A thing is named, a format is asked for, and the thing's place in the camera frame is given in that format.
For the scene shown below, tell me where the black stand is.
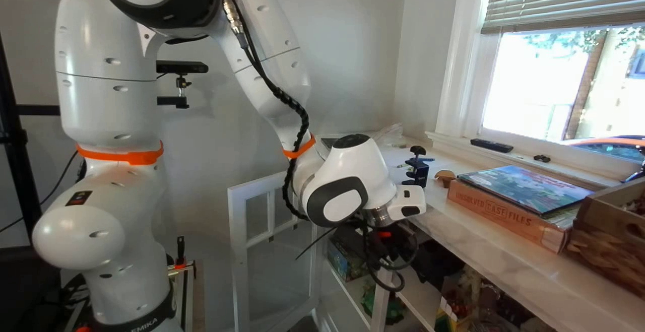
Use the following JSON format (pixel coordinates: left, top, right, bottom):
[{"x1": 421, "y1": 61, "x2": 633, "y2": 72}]
[{"x1": 0, "y1": 34, "x2": 62, "y2": 244}]

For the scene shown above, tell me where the window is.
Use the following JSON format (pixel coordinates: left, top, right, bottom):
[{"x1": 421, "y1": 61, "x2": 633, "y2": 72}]
[{"x1": 435, "y1": 0, "x2": 645, "y2": 181}]

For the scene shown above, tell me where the small round wooden piece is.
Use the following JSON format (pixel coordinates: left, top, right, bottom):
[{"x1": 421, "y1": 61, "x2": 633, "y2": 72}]
[{"x1": 434, "y1": 169, "x2": 457, "y2": 188}]

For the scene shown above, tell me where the black table clamp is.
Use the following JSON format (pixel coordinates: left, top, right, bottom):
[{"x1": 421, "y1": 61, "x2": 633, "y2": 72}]
[{"x1": 402, "y1": 145, "x2": 435, "y2": 188}]

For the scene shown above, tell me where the white cabinet with marble top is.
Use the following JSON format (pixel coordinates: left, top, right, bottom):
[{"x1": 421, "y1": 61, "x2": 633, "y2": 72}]
[{"x1": 228, "y1": 129, "x2": 645, "y2": 332}]

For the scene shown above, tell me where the heap of toys and boxes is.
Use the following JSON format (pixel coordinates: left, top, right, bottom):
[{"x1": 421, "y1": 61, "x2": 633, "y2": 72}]
[{"x1": 434, "y1": 264, "x2": 557, "y2": 332}]

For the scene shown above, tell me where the white glass cabinet door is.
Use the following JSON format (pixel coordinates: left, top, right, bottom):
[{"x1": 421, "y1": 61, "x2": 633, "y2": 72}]
[{"x1": 228, "y1": 171, "x2": 326, "y2": 332}]

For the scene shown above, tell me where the camera on mount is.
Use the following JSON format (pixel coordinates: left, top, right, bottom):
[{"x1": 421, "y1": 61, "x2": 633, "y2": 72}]
[{"x1": 156, "y1": 60, "x2": 209, "y2": 110}]

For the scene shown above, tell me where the wooden crate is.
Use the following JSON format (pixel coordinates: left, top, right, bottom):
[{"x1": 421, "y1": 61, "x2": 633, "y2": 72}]
[{"x1": 563, "y1": 177, "x2": 645, "y2": 298}]

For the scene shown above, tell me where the clear plastic bag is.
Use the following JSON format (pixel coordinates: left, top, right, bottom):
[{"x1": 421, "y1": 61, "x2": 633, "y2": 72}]
[{"x1": 372, "y1": 122, "x2": 405, "y2": 147}]

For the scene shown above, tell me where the black cable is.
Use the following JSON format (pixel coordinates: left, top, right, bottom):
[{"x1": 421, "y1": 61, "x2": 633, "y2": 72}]
[{"x1": 0, "y1": 150, "x2": 80, "y2": 235}]

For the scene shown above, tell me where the orange flat game box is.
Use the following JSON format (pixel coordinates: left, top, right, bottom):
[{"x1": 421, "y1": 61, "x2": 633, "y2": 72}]
[{"x1": 447, "y1": 178, "x2": 580, "y2": 254}]

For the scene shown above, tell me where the black clamp with red tip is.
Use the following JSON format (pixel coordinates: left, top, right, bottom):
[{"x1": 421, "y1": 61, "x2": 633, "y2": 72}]
[{"x1": 168, "y1": 236, "x2": 197, "y2": 278}]

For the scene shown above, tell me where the green toy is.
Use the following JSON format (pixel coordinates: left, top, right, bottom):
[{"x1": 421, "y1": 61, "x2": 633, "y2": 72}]
[{"x1": 361, "y1": 283, "x2": 405, "y2": 324}]

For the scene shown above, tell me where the black remote control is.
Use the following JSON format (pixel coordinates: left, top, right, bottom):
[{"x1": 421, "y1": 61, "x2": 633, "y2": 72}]
[{"x1": 470, "y1": 138, "x2": 514, "y2": 154}]

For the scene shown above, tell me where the blue green puzzle box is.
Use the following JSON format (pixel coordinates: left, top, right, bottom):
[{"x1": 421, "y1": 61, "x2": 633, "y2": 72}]
[{"x1": 457, "y1": 165, "x2": 596, "y2": 216}]

